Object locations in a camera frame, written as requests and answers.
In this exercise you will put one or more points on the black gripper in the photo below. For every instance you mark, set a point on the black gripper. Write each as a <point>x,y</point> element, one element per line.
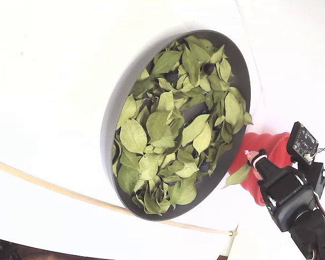
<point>279,184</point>

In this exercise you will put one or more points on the pile of green leaves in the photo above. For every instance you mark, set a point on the pile of green leaves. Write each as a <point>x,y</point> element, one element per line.
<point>157,124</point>

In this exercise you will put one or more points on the green leaf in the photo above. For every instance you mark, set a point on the green leaf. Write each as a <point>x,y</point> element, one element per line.
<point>239,174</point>

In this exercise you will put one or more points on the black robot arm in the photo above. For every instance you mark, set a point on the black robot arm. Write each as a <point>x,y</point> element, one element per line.
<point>311,233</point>

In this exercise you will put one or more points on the long wooden dowel rod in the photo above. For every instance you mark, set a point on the long wooden dowel rod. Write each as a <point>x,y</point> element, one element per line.
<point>97,203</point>

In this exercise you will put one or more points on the dark blueberry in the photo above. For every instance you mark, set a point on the dark blueberry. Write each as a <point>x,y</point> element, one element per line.
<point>172,183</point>
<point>172,77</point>
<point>208,69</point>
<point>204,165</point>

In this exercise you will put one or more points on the red collapsible silicone cup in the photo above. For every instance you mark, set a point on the red collapsible silicone cup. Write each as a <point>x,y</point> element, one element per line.
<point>273,146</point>

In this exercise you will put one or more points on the dark grey round bowl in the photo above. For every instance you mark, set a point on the dark grey round bowl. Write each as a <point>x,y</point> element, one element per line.
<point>107,140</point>

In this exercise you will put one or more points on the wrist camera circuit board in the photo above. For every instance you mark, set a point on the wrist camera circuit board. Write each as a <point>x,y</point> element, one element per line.
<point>303,142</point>

